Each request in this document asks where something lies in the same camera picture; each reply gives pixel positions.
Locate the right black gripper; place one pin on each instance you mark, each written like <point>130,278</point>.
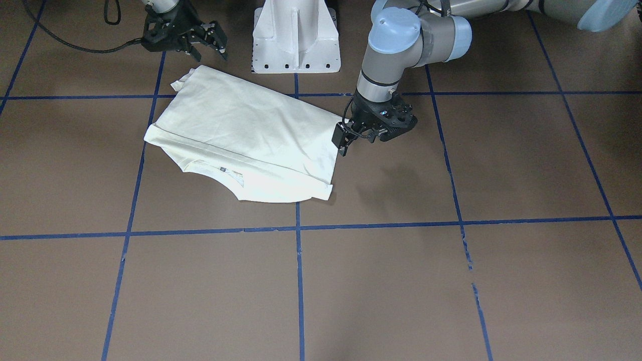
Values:
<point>176,23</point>

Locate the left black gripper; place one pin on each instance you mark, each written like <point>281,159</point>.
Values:
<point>362,119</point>

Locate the cream long-sleeve printed shirt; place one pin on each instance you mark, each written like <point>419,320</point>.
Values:
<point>262,145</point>

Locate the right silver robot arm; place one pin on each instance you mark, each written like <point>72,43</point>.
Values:
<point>176,26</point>

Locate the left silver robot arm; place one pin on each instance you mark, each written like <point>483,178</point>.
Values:
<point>412,34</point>

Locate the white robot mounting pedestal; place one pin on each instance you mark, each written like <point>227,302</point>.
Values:
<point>295,37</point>

